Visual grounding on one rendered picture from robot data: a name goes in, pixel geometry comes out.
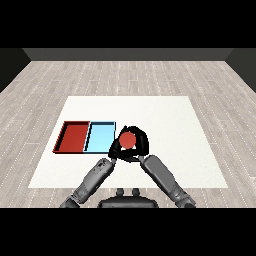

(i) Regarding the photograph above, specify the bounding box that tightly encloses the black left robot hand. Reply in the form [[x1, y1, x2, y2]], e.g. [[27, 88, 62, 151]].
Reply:
[[108, 125, 129, 161]]

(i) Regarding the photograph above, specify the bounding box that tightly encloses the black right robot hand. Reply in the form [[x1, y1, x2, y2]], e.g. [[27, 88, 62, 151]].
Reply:
[[119, 125, 151, 164]]

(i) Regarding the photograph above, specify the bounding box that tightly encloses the small red can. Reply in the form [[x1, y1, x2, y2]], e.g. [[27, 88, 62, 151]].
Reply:
[[119, 131, 137, 150]]

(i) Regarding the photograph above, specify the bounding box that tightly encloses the light blue shallow open box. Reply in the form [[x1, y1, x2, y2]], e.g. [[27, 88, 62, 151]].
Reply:
[[82, 121, 117, 154]]

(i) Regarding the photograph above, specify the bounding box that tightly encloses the red shallow open box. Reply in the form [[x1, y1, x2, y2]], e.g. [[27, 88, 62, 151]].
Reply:
[[52, 120, 92, 155]]

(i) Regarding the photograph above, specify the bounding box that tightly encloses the dark grey robot body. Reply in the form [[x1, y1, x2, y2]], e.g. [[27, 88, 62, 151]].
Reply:
[[97, 188, 160, 209]]

